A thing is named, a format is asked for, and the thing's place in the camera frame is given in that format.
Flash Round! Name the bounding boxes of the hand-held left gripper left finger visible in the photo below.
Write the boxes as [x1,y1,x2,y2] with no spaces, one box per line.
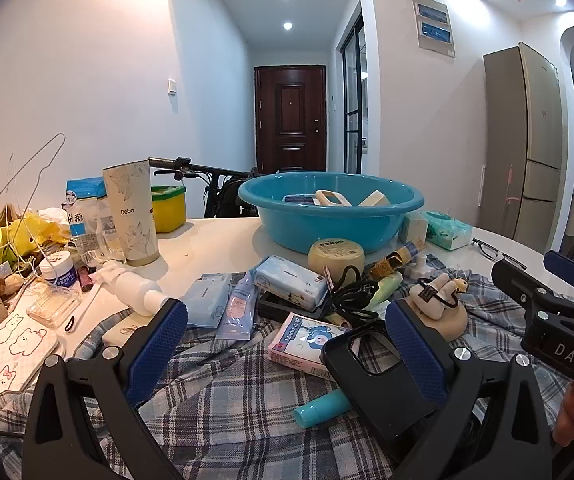
[22,299,188,480]

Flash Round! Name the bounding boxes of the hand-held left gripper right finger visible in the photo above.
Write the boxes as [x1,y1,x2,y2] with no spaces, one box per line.
[385,301,554,480]

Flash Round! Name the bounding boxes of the black cable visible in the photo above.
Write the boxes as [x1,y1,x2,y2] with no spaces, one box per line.
[324,265,394,332]

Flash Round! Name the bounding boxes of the pale blue purple packet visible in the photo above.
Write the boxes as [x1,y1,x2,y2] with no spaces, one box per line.
[215,274,258,344]

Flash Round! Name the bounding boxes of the teal tube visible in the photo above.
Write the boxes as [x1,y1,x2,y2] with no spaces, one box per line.
[293,387,354,430]

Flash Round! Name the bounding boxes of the black square box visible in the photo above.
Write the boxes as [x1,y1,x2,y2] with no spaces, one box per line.
[257,290,335,322]

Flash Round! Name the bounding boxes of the blue plastic basin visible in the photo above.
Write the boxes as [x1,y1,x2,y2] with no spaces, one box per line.
[237,172,425,256]

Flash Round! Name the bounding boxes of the round beige container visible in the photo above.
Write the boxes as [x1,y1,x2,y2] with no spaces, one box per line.
[308,237,366,282]

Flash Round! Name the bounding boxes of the green yellow lidded container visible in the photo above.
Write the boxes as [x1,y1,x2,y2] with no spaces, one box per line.
[151,185,188,234]

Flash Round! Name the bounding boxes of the beige hand shaped holder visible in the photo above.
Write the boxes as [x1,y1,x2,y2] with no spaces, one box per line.
[398,272,470,343]

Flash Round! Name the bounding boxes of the white flat packet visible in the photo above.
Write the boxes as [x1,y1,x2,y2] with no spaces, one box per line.
[101,320,140,349]

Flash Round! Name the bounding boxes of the black glasses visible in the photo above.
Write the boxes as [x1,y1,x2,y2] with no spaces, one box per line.
[471,238,528,272]

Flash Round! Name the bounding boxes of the white spray bottle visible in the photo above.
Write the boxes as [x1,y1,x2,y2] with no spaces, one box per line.
[96,260,170,317]

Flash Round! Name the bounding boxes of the blue wipes pack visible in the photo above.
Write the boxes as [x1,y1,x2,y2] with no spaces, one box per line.
[184,273,233,329]

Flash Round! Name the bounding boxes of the black phone case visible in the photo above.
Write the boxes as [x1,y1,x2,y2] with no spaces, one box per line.
[320,319,448,457]

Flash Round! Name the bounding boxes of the pale green tube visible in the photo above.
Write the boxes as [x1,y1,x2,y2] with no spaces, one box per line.
[365,271,404,312]

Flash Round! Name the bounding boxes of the grey plaid cloth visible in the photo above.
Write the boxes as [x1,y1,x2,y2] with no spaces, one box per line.
[0,255,572,480]

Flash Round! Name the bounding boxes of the green tissue pack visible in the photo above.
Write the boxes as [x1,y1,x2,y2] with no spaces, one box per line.
[424,210,474,252]

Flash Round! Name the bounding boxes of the gold black packet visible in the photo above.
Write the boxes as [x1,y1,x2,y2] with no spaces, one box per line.
[368,252,406,279]

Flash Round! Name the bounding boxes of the pink tissue pack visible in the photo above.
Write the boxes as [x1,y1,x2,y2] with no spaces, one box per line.
[267,312,354,377]

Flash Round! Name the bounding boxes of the clear plastic box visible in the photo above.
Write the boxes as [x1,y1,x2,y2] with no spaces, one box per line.
[26,287,83,330]

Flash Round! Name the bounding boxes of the white carton box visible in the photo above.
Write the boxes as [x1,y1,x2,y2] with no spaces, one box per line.
[397,211,430,246]

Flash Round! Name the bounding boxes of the clear bag of white granules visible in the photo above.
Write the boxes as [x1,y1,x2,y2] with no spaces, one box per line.
[96,194,126,263]

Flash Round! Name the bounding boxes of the white jar blue label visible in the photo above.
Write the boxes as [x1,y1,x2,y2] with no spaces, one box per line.
[39,254,78,289]

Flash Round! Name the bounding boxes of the gold refrigerator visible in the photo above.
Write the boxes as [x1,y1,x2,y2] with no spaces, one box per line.
[483,42,574,256]

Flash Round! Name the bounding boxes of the white leaf print tumbler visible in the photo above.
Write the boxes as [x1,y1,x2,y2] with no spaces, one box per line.
[102,159,162,267]

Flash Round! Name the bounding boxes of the light blue tissue pack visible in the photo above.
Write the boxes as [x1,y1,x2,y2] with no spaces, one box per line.
[254,254,331,312]

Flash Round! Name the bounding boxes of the white bear print pouch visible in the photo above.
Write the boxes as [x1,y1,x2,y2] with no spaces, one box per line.
[0,311,60,417]

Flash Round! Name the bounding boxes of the blue white sugar bag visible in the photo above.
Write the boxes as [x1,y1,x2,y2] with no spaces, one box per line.
[65,177,109,257]

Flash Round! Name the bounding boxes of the beige cardboard box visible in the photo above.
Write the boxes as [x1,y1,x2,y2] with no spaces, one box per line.
[357,189,393,208]

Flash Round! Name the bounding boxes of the yellow plastic bag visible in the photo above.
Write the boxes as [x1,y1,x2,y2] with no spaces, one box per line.
[0,209,74,267]

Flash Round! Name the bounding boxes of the black framed glass door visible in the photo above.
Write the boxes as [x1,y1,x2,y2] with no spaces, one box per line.
[339,7,370,177]

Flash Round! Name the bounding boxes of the dark brown entrance door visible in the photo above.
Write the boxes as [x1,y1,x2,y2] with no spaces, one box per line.
[254,64,328,174]

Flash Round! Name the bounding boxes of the wire clothes hanger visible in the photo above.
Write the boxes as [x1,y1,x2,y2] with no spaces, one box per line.
[0,133,66,257]

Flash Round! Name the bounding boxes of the wall electrical panel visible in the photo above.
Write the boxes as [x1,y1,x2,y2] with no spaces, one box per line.
[411,0,456,59]

